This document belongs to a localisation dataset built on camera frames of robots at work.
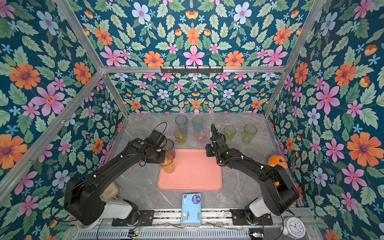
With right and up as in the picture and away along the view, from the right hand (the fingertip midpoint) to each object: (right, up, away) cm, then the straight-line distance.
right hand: (208, 146), depth 89 cm
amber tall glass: (-22, -9, -11) cm, 26 cm away
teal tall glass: (-7, +15, +14) cm, 22 cm away
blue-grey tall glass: (-18, +15, +10) cm, 25 cm away
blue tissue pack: (-9, -29, -16) cm, 35 cm away
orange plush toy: (+38, -7, -5) cm, 39 cm away
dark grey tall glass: (-22, -1, -5) cm, 23 cm away
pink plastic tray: (-9, -15, 0) cm, 17 cm away
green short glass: (+15, +8, +14) cm, 22 cm away
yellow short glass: (-19, +6, +11) cm, 22 cm away
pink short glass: (-5, +5, +14) cm, 16 cm away
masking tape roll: (-61, -37, -18) cm, 73 cm away
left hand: (-25, -5, -8) cm, 27 cm away
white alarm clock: (+39, -36, -20) cm, 57 cm away
